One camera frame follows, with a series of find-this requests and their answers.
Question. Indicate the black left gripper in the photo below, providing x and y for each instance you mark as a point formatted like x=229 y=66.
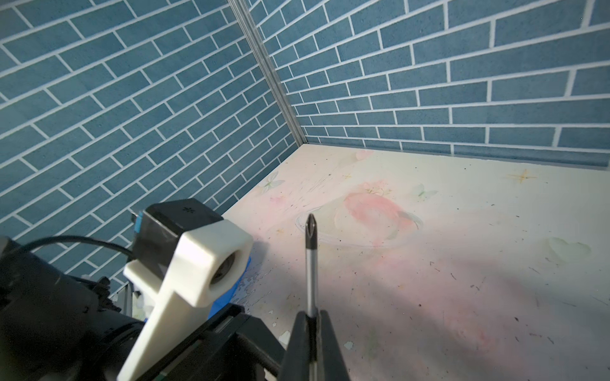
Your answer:
x=233 y=345

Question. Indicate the silver black-tipped screwdriver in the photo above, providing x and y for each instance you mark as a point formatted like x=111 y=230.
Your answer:
x=311 y=241

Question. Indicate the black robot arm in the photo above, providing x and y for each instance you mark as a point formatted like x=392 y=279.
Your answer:
x=60 y=327

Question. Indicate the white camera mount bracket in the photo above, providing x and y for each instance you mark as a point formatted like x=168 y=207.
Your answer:
x=207 y=263

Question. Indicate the black camera box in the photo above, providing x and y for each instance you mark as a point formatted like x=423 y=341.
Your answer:
x=159 y=227

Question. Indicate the aluminium corner frame post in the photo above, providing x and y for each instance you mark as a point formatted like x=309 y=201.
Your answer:
x=266 y=66

